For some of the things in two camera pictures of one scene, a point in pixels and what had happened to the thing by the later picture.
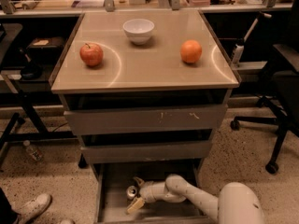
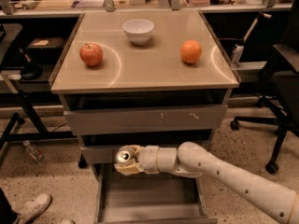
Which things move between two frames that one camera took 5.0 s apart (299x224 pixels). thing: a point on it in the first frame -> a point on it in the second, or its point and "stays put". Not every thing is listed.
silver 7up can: (131, 192) -> (123, 156)
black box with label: (49, 47) stays put
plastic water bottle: (34, 153) stays put
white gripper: (149, 192) -> (148, 159)
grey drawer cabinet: (145, 93) stays put
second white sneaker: (66, 221) stays put
